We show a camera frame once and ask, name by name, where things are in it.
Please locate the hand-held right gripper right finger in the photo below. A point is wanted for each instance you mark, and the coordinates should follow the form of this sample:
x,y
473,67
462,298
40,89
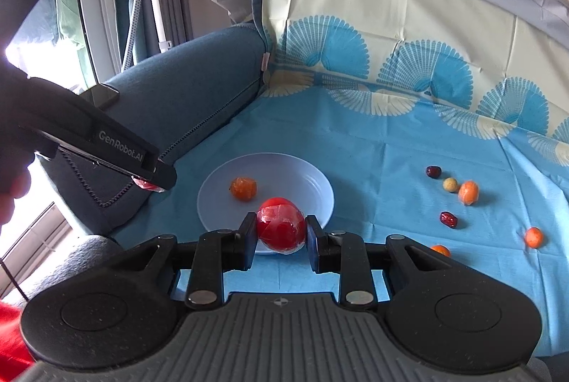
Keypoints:
x,y
313,245

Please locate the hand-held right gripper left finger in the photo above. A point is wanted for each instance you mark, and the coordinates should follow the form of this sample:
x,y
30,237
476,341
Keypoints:
x,y
248,245

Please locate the red tomato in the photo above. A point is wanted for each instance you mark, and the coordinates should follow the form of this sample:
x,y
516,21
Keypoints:
x,y
280,227

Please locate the light blue plate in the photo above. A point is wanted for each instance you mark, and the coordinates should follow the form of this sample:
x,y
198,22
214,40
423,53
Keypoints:
x,y
286,177

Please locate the person's left hand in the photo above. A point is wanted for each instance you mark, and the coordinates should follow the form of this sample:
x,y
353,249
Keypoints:
x,y
11,211

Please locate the small wrapped orange tangerine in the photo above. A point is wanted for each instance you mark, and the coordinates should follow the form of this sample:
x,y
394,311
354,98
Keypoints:
x,y
243,189
534,237
440,250
469,192

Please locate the blue sofa armrest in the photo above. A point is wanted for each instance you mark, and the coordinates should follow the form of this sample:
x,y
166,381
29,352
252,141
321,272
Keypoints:
x,y
178,75

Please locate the grey fuzzy cushion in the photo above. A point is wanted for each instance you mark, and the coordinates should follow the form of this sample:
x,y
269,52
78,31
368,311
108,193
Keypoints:
x,y
84,253

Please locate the red jujube date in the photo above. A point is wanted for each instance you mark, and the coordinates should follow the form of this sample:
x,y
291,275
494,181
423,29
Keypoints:
x,y
448,219

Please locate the dark purple grape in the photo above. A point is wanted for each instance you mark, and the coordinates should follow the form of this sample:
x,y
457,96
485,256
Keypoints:
x,y
433,172

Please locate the blue fan-print tablecloth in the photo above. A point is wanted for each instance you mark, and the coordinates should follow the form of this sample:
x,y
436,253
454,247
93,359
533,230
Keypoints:
x,y
400,133

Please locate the small yellow round fruit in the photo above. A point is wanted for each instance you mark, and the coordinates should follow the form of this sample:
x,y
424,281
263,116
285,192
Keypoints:
x,y
450,184

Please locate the thin black rod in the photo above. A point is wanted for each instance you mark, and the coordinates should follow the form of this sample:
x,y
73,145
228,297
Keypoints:
x,y
14,280

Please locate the red clothing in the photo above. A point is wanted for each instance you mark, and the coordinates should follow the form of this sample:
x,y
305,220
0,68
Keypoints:
x,y
9,342

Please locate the white window frame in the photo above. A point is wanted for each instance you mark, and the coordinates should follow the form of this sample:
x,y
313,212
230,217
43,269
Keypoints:
x,y
86,8

